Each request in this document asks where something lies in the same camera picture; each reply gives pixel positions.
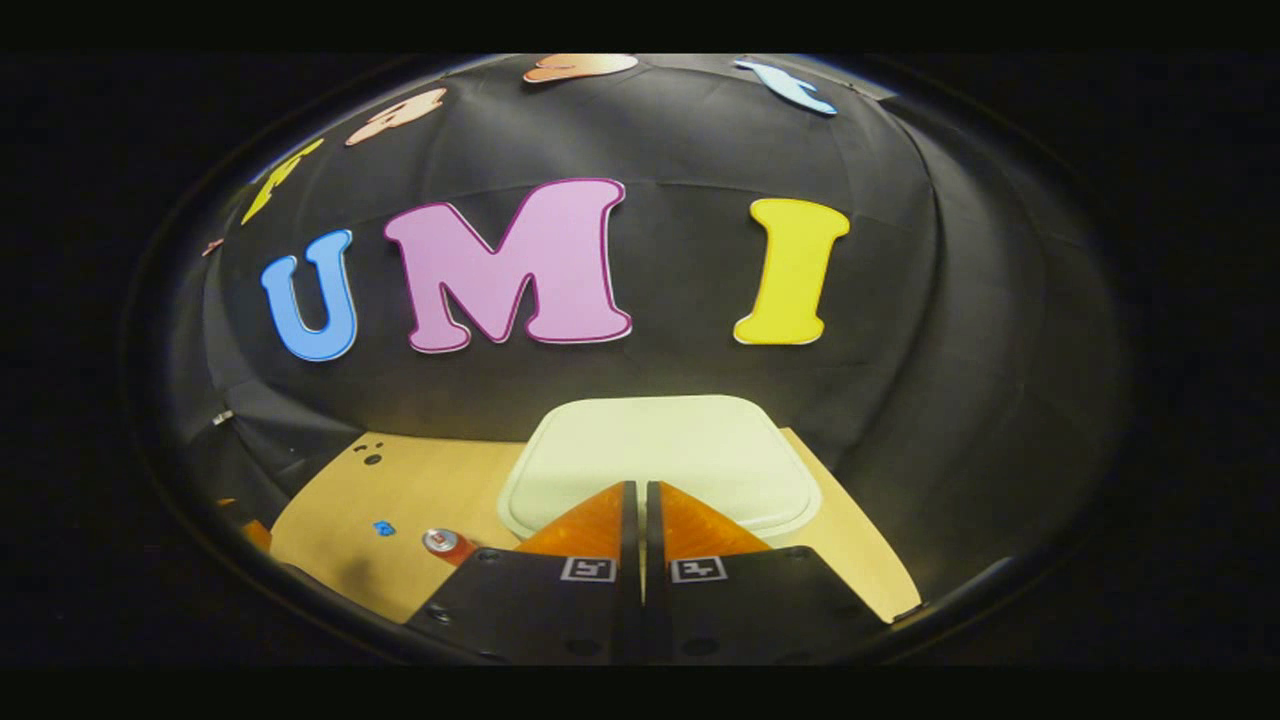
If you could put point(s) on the red pop can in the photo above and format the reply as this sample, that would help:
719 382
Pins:
445 545

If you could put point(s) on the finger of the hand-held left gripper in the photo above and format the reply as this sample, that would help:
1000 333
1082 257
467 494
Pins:
257 535

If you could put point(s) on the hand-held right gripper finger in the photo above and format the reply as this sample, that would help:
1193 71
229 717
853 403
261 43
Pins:
630 590
654 590

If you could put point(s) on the green desktop garbage bin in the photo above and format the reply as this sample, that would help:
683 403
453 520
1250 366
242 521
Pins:
660 440

